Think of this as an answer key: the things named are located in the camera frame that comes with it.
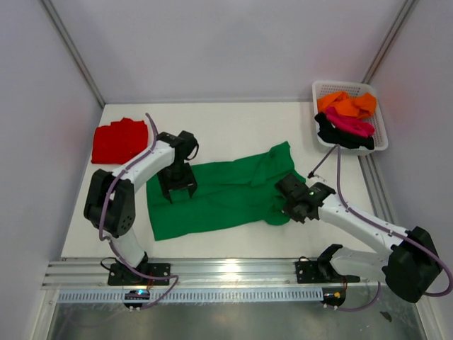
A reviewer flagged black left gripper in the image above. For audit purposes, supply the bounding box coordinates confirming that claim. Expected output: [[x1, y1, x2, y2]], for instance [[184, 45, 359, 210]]
[[157, 161, 196, 202]]

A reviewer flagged green t shirt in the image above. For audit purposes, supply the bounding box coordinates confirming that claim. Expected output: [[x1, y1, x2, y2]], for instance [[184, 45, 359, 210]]
[[146, 142, 297, 241]]

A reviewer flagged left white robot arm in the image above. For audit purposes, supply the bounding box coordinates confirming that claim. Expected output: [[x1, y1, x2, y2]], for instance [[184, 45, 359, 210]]
[[84, 131, 199, 285]]

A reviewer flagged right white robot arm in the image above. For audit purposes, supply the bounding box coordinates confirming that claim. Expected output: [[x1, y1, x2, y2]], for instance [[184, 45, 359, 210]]
[[275, 174, 442, 303]]

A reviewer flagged black t shirt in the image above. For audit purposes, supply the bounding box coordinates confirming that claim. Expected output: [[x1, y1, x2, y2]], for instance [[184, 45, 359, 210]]
[[314, 113, 374, 150]]

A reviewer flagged folded red t shirt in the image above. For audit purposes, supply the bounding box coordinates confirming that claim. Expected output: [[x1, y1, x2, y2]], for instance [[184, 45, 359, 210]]
[[91, 118, 149, 164]]

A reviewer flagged right black controller board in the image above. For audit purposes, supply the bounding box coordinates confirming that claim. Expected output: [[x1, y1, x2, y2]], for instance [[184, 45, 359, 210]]
[[321, 288, 347, 309]]

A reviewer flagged black controller board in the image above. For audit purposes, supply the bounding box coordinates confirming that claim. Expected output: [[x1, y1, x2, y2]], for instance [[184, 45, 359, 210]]
[[122, 289, 150, 310], [321, 288, 347, 309]]

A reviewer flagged pink t shirt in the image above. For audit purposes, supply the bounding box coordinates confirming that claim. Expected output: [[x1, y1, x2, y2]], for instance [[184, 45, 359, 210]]
[[325, 107, 375, 137]]

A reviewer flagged left black controller board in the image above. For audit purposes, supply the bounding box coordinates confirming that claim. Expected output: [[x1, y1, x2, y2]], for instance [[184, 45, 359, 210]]
[[122, 289, 150, 310]]

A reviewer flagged orange t shirt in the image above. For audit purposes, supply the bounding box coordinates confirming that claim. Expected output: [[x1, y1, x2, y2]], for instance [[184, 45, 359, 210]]
[[316, 91, 377, 120]]

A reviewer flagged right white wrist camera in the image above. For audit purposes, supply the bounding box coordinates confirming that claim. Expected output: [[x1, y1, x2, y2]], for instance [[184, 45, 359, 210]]
[[307, 171, 328, 184]]

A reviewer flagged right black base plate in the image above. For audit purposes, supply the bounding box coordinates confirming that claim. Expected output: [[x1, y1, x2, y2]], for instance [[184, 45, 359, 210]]
[[294, 258, 361, 284]]

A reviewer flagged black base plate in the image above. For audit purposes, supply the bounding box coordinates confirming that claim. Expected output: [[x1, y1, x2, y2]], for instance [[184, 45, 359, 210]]
[[294, 258, 361, 284], [107, 263, 171, 286]]

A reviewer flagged aluminium front rail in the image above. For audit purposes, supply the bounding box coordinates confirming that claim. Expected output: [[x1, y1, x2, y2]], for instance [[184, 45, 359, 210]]
[[41, 258, 376, 290]]

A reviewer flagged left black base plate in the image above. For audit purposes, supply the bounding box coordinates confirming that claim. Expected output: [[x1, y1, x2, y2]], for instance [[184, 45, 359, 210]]
[[107, 263, 171, 286]]

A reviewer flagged white slotted cable duct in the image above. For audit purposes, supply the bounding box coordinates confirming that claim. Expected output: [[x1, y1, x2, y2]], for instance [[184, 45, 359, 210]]
[[57, 287, 323, 304]]

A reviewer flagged left corner frame post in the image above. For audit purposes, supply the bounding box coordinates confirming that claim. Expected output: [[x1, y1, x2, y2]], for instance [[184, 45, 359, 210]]
[[38, 0, 106, 108]]

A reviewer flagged corner frame post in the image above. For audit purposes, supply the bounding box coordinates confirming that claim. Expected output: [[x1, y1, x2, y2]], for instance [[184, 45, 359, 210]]
[[362, 0, 419, 84], [38, 0, 106, 108]]

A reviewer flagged right corner frame post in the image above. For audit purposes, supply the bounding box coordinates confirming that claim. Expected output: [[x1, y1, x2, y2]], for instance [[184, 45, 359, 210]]
[[362, 0, 419, 84]]

